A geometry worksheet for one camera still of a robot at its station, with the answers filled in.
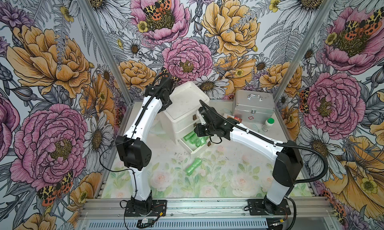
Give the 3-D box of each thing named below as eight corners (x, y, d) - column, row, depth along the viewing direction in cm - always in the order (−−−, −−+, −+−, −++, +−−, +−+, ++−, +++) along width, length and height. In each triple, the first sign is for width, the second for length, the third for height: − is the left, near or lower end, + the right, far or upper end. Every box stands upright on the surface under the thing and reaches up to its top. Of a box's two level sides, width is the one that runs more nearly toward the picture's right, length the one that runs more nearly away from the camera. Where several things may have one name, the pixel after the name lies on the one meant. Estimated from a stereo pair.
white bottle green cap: (265, 132, 104) (270, 125, 97) (260, 128, 106) (265, 120, 99) (270, 129, 106) (276, 121, 99) (266, 124, 108) (270, 116, 101)
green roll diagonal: (185, 173, 87) (185, 172, 86) (196, 158, 93) (196, 156, 92) (191, 177, 86) (191, 176, 84) (202, 161, 92) (202, 160, 90)
